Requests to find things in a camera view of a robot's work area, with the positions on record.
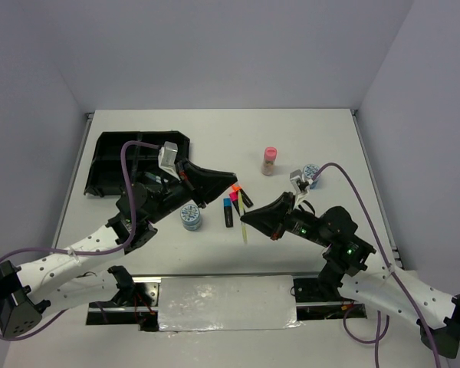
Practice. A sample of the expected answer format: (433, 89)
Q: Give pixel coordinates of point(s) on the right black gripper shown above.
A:
(272, 218)

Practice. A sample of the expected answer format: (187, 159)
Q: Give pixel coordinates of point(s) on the silver foil covered panel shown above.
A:
(226, 303)

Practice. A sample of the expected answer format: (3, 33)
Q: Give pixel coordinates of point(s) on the pink capped small bottle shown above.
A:
(269, 157)

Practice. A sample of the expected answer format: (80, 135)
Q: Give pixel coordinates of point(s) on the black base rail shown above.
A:
(310, 305)

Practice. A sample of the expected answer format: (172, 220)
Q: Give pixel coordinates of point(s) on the orange highlighter marker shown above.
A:
(245, 198)

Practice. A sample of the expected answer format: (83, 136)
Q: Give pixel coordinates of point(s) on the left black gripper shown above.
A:
(206, 185)

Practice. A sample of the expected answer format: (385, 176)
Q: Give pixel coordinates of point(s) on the blue slim pen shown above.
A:
(153, 177)

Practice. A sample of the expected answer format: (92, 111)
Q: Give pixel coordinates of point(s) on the blue patterned round tin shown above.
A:
(191, 217)

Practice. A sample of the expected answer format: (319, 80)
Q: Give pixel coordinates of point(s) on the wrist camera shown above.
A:
(167, 155)
(300, 183)

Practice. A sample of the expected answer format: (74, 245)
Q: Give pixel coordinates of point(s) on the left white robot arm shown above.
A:
(82, 273)

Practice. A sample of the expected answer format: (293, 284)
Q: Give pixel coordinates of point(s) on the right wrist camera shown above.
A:
(300, 183)

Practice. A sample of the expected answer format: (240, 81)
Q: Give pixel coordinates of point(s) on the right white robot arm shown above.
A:
(355, 270)

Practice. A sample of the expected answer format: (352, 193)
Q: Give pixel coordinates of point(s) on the pink highlighter marker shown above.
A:
(235, 201)

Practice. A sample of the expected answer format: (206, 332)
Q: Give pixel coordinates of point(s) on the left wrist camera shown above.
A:
(167, 155)

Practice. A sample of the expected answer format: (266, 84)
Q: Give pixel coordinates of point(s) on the black compartment organizer tray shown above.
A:
(105, 176)

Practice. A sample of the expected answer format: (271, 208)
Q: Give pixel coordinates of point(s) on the blue highlighter marker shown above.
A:
(228, 213)

